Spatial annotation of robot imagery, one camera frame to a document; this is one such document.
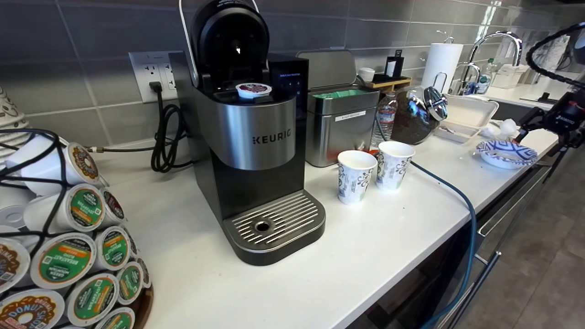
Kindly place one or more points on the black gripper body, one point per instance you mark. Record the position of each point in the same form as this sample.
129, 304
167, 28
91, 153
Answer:
571, 112

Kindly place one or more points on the steel sink basin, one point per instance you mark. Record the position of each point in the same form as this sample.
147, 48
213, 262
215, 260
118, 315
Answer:
515, 112

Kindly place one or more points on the blue patterned white bowl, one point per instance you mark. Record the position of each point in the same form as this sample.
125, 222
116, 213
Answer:
506, 165
506, 151

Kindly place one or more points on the crumpled white paper ball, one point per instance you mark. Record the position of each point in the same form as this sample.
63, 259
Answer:
504, 131

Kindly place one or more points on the white plastic container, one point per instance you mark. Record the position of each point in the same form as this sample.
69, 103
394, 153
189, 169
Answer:
511, 76

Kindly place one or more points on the clear soap bottle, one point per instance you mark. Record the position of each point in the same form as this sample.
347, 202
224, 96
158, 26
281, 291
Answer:
489, 76

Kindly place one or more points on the beige takeout container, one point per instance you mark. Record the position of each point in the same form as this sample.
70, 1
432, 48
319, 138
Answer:
469, 116

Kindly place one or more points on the chrome faucet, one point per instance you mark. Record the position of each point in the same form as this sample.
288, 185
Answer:
495, 45

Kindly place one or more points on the white paper towel roll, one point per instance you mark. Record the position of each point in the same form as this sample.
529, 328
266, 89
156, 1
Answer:
442, 65

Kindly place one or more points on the glass coffee pot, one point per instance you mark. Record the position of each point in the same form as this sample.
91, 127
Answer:
420, 120

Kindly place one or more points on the patterned paper cup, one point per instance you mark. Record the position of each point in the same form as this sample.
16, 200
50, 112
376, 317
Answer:
396, 165
357, 178

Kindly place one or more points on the clear plastic water bottle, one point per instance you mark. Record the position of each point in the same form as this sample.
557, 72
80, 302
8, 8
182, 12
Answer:
387, 118

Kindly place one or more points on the black bottle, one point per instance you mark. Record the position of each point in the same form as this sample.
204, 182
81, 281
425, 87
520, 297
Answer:
396, 65

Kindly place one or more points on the wooden rack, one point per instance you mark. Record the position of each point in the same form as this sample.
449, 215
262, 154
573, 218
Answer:
390, 83

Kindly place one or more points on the small white container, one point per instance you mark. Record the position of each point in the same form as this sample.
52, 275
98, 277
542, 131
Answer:
367, 74

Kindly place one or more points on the stainless steel box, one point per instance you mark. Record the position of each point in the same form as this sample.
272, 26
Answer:
341, 129

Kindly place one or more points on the dark wood cabinet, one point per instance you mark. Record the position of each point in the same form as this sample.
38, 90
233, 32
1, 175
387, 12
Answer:
403, 299

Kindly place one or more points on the black silver Keurig coffee machine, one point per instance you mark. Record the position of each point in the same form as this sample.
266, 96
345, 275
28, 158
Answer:
257, 134

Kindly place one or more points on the white coffee pod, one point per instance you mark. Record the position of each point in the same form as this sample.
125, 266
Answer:
253, 90

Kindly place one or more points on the brown lid coffee pod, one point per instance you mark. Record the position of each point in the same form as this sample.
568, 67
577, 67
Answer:
30, 312
83, 162
114, 206
10, 266

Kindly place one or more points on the green lid coffee pod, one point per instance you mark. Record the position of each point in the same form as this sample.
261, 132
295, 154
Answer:
131, 282
63, 260
116, 321
92, 299
85, 209
114, 248

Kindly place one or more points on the white wall outlet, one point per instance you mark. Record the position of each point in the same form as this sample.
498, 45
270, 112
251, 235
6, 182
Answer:
153, 74

